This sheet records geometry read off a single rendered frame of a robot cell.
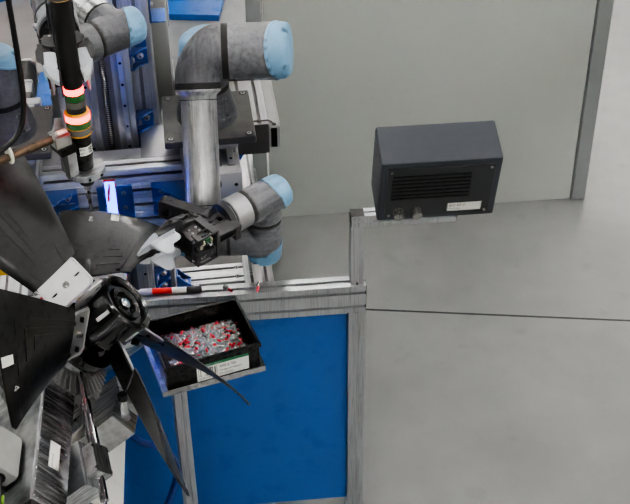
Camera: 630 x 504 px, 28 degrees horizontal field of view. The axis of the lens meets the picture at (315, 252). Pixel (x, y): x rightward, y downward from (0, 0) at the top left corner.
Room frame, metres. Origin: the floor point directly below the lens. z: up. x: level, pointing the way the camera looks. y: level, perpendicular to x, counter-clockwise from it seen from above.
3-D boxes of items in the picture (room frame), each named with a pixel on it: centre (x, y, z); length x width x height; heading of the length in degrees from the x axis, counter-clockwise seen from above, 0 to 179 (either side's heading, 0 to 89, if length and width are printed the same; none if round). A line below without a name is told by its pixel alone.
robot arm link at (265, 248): (2.12, 0.12, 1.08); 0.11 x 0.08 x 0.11; 92
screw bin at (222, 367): (2.04, 0.25, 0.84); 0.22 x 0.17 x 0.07; 111
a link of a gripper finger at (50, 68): (1.84, 0.43, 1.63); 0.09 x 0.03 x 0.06; 6
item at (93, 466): (1.49, 0.38, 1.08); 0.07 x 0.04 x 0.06; 15
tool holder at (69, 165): (1.83, 0.41, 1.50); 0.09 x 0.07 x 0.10; 130
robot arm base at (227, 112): (2.68, 0.26, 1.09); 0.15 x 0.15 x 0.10
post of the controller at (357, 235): (2.24, -0.09, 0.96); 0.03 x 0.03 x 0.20; 5
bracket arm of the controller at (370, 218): (2.25, -0.20, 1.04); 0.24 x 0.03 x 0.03; 95
